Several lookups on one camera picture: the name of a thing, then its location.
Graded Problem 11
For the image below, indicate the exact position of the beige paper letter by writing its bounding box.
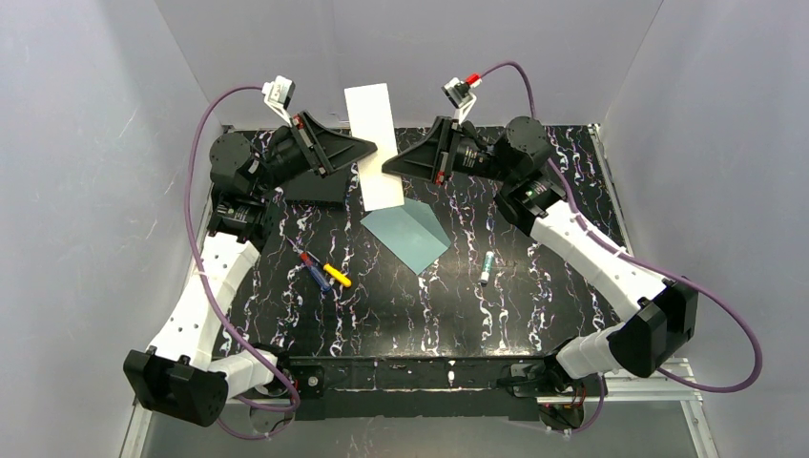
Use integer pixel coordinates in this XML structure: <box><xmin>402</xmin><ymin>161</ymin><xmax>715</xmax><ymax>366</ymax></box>
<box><xmin>344</xmin><ymin>83</ymin><xmax>405</xmax><ymax>212</ymax></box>

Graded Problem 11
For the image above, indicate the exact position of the teal paper envelope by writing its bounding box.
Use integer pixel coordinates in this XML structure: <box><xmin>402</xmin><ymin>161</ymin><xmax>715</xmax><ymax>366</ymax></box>
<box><xmin>361</xmin><ymin>198</ymin><xmax>451</xmax><ymax>275</ymax></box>

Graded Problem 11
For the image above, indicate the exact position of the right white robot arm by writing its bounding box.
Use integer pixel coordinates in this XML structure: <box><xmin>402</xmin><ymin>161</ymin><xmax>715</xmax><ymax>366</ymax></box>
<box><xmin>382</xmin><ymin>116</ymin><xmax>697</xmax><ymax>380</ymax></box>

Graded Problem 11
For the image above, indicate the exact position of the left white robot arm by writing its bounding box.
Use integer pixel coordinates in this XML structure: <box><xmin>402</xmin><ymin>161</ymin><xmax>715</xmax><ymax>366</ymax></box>
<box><xmin>123</xmin><ymin>112</ymin><xmax>377</xmax><ymax>427</ymax></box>

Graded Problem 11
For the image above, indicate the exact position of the green white marker pen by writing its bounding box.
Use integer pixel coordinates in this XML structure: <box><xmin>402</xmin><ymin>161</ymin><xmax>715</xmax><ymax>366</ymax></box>
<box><xmin>479</xmin><ymin>251</ymin><xmax>495</xmax><ymax>286</ymax></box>

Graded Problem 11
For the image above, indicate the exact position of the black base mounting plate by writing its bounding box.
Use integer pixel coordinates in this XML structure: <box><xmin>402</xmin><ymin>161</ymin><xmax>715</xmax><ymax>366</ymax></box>
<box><xmin>278</xmin><ymin>355</ymin><xmax>608</xmax><ymax>424</ymax></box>

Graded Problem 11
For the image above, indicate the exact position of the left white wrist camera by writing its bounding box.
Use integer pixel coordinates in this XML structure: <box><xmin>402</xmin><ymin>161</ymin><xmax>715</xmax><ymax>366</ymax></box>
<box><xmin>261</xmin><ymin>75</ymin><xmax>296</xmax><ymax>126</ymax></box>

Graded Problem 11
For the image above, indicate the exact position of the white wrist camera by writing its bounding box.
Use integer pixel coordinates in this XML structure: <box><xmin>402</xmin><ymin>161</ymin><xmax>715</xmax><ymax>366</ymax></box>
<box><xmin>442</xmin><ymin>73</ymin><xmax>482</xmax><ymax>123</ymax></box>
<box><xmin>261</xmin><ymin>75</ymin><xmax>296</xmax><ymax>126</ymax></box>

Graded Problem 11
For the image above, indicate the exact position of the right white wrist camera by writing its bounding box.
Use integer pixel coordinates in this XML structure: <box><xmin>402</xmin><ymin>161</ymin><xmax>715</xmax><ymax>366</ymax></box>
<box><xmin>442</xmin><ymin>73</ymin><xmax>482</xmax><ymax>123</ymax></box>

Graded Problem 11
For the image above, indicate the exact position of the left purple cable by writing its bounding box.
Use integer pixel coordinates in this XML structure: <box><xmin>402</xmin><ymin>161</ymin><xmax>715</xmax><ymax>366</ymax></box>
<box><xmin>183</xmin><ymin>85</ymin><xmax>302</xmax><ymax>442</ymax></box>

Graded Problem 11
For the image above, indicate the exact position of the purple cable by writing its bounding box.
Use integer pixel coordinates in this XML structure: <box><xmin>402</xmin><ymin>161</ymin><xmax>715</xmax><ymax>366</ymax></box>
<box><xmin>480</xmin><ymin>61</ymin><xmax>764</xmax><ymax>435</ymax></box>
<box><xmin>183</xmin><ymin>85</ymin><xmax>302</xmax><ymax>442</ymax></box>

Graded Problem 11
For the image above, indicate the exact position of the yellow handled screwdriver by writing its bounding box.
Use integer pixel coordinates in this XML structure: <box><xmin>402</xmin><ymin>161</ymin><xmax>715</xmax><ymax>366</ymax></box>
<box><xmin>322</xmin><ymin>263</ymin><xmax>352</xmax><ymax>288</ymax></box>

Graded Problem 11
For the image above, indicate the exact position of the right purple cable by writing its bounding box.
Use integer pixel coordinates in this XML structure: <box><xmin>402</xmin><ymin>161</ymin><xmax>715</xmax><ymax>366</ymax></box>
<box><xmin>480</xmin><ymin>61</ymin><xmax>764</xmax><ymax>435</ymax></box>

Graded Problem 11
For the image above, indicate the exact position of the aluminium frame rail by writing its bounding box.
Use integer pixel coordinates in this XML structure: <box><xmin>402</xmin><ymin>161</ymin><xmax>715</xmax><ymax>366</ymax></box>
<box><xmin>536</xmin><ymin>358</ymin><xmax>703</xmax><ymax>404</ymax></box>

